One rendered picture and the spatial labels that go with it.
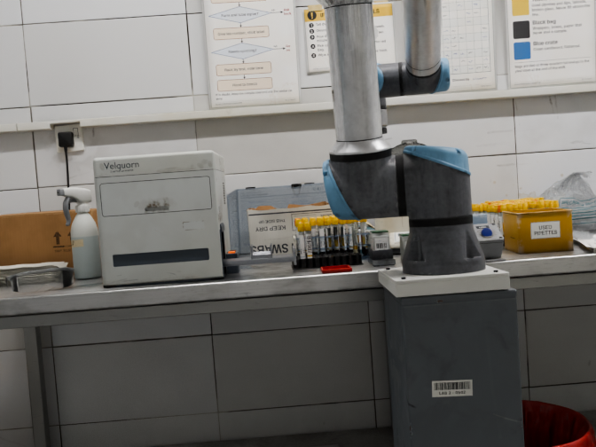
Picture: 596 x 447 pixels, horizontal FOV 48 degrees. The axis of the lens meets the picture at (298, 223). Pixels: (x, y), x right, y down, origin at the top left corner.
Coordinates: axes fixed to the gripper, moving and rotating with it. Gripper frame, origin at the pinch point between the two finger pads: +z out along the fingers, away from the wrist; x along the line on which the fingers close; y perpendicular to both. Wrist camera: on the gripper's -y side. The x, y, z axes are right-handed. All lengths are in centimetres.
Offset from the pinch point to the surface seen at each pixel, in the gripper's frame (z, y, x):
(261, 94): -38, 57, 27
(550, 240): 10.0, -1.4, -40.7
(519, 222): 5.0, -0.9, -33.6
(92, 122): -32, 54, 80
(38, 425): 62, 52, 105
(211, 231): 1.5, -6.0, 39.8
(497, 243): 8.8, -9.6, -25.2
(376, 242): 7.3, -1.0, 1.3
